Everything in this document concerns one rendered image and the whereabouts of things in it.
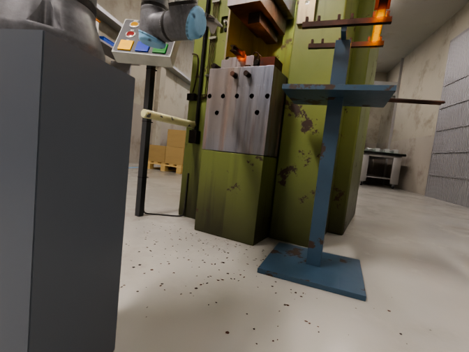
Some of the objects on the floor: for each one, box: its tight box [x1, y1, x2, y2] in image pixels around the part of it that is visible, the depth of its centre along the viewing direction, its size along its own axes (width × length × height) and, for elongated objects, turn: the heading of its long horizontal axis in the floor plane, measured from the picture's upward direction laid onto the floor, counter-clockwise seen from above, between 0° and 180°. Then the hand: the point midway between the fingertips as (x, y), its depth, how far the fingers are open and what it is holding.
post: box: [135, 65, 156, 217], centre depth 173 cm, size 4×4×108 cm
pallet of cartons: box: [147, 129, 186, 174], centre depth 553 cm, size 92×129×76 cm
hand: (208, 27), depth 121 cm, fingers open, 14 cm apart
